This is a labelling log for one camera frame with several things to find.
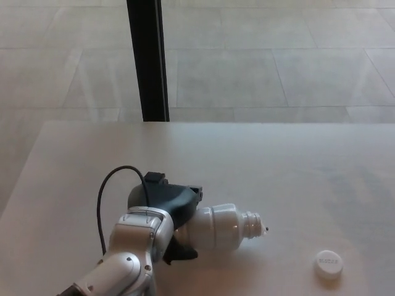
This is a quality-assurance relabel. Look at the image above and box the white screw cap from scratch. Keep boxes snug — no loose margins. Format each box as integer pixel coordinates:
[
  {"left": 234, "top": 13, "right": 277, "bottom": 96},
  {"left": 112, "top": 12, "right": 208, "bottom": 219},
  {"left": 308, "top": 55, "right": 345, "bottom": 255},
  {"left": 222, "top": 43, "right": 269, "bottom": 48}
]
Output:
[{"left": 312, "top": 249, "right": 344, "bottom": 273}]

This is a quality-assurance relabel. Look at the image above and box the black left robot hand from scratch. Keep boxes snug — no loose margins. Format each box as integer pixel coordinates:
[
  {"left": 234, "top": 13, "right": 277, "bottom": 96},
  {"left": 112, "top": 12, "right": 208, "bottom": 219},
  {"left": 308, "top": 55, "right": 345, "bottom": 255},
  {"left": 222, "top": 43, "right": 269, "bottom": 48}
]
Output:
[{"left": 127, "top": 171, "right": 205, "bottom": 266}]

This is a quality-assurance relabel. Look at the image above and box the black vertical post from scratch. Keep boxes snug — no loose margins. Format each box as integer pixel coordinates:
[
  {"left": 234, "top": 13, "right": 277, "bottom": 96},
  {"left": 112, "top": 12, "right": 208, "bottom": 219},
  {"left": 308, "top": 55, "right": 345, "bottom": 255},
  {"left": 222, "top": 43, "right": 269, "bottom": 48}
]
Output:
[{"left": 126, "top": 0, "right": 170, "bottom": 122}]

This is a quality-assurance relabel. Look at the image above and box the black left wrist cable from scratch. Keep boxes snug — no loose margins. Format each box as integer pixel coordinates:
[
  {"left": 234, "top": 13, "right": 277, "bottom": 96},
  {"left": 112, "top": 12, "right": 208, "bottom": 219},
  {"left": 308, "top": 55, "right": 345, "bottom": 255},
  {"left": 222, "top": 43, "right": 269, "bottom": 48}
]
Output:
[{"left": 97, "top": 166, "right": 151, "bottom": 255}]

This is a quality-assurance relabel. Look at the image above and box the white plastic bottle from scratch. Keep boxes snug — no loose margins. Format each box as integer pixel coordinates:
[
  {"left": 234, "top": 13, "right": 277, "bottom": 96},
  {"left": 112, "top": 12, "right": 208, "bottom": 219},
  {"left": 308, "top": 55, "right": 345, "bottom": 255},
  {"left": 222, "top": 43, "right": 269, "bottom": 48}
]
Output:
[{"left": 175, "top": 202, "right": 269, "bottom": 251}]

